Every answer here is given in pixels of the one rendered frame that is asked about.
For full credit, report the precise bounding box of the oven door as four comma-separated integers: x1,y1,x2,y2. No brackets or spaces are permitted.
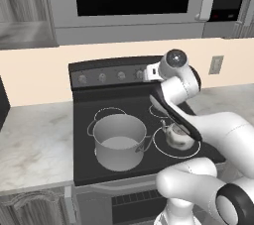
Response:
74,184,173,225

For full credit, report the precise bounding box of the black countertop appliance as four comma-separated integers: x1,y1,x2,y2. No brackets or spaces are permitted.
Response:
0,75,12,132

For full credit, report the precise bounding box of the grey wood base cabinet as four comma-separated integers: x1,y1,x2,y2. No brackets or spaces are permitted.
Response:
0,186,75,225

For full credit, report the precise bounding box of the silver kettle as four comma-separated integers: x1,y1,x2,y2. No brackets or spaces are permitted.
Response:
160,119,196,151

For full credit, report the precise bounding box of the microwave door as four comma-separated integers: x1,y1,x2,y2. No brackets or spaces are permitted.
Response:
43,0,220,29

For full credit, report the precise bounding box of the grey metal pot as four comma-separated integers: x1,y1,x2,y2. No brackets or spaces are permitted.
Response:
86,113,154,172

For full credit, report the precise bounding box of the grey wood wall cabinet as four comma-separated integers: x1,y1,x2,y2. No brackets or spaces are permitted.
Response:
0,0,60,51
231,0,254,40

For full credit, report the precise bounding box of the grey wall outlet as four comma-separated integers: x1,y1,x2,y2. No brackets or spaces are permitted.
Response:
208,55,225,75

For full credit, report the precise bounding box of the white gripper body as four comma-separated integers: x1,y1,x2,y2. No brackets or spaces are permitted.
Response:
142,64,154,82

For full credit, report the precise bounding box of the black stove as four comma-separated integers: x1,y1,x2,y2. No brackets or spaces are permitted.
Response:
67,55,228,225

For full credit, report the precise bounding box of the grey stove knob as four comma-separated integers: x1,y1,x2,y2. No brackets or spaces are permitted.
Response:
97,72,108,83
76,73,87,84
116,70,127,81
134,69,145,80

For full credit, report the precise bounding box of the silver microwave oven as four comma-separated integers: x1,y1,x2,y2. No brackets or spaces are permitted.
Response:
43,0,254,47

